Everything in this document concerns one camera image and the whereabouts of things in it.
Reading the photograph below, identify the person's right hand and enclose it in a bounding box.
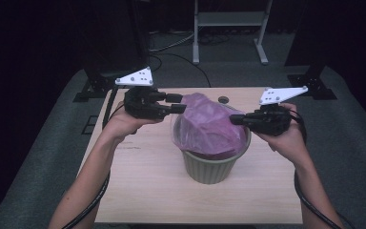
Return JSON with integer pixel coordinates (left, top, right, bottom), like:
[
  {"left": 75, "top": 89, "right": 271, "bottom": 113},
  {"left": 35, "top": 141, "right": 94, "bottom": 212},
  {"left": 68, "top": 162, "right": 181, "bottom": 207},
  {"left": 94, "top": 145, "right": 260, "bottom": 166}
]
[{"left": 253, "top": 102, "right": 311, "bottom": 167}]

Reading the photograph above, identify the white metal stand frame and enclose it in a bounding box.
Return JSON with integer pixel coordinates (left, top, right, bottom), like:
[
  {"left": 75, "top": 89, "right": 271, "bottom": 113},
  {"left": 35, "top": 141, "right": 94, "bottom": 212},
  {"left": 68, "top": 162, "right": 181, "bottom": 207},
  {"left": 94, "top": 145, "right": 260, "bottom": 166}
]
[{"left": 192, "top": 0, "right": 274, "bottom": 66}]

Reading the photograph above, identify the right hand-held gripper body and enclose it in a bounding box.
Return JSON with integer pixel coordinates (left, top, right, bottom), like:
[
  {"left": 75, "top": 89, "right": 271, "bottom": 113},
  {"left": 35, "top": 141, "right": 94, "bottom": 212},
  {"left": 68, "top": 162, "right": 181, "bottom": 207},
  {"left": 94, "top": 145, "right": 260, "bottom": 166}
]
[{"left": 248, "top": 85, "right": 310, "bottom": 137}]

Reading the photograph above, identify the black stand with base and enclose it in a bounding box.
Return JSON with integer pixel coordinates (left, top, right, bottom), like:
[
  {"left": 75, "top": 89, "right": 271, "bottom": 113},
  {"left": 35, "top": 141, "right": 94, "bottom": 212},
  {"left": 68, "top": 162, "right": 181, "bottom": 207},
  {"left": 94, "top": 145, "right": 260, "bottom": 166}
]
[
  {"left": 72, "top": 0, "right": 151, "bottom": 103},
  {"left": 284, "top": 0, "right": 338, "bottom": 101}
]

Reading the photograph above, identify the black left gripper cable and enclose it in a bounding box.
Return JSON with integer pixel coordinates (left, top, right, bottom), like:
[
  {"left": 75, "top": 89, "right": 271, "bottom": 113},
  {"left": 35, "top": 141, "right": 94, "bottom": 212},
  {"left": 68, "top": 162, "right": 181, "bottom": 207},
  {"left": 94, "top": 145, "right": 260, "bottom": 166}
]
[{"left": 61, "top": 85, "right": 120, "bottom": 229}]

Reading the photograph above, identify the floor cables bundle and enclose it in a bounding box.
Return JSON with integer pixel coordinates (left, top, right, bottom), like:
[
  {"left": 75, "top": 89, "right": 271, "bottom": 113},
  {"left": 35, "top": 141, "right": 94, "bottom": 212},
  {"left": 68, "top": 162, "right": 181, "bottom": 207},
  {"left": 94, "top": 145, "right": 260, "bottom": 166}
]
[{"left": 148, "top": 28, "right": 195, "bottom": 53}]

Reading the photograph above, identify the green ribbed bin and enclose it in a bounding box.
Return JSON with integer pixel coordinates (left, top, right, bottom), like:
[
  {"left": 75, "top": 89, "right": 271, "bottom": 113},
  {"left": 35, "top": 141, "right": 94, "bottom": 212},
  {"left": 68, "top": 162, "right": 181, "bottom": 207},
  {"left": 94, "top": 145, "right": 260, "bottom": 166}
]
[{"left": 180, "top": 104, "right": 253, "bottom": 186}]

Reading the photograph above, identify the pink plastic bag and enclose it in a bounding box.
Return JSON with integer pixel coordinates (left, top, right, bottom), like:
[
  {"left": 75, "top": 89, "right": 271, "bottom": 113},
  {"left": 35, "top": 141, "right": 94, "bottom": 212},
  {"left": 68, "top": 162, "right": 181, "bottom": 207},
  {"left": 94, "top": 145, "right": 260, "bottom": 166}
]
[{"left": 171, "top": 92, "right": 249, "bottom": 161}]

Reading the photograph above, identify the black floor cable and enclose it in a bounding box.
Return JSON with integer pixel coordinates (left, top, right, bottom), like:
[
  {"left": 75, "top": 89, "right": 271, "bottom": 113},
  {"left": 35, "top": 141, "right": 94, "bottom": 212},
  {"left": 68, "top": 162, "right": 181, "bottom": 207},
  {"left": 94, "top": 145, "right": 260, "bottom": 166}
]
[{"left": 149, "top": 52, "right": 213, "bottom": 89}]

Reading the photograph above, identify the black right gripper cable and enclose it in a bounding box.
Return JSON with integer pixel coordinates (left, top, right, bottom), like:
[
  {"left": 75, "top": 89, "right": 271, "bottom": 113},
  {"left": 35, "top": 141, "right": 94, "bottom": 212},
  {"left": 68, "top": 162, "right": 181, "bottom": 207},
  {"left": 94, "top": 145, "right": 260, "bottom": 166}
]
[{"left": 287, "top": 108, "right": 356, "bottom": 229}]

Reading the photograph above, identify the dark floor hatch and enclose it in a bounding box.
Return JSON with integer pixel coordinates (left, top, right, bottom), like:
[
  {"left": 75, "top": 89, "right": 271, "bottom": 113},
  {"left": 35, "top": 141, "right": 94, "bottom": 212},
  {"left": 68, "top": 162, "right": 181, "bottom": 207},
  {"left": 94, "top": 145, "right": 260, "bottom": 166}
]
[{"left": 81, "top": 114, "right": 100, "bottom": 135}]

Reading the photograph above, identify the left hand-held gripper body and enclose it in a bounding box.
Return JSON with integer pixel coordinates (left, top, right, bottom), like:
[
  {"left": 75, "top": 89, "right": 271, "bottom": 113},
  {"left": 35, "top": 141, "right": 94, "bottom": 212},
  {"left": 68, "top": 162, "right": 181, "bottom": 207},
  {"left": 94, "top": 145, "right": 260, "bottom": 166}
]
[{"left": 114, "top": 66, "right": 173, "bottom": 121}]

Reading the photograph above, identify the person's left hand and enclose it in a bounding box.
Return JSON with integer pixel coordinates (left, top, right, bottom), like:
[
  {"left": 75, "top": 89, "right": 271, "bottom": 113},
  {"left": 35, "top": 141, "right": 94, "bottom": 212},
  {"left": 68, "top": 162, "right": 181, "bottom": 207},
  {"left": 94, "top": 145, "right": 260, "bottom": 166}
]
[{"left": 103, "top": 100, "right": 165, "bottom": 145}]

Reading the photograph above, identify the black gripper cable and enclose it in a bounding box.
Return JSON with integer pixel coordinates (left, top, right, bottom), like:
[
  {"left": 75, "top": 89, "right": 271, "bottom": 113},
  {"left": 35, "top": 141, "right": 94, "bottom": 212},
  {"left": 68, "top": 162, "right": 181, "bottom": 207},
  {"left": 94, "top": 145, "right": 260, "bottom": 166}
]
[
  {"left": 61, "top": 85, "right": 120, "bottom": 229},
  {"left": 287, "top": 108, "right": 356, "bottom": 229}
]

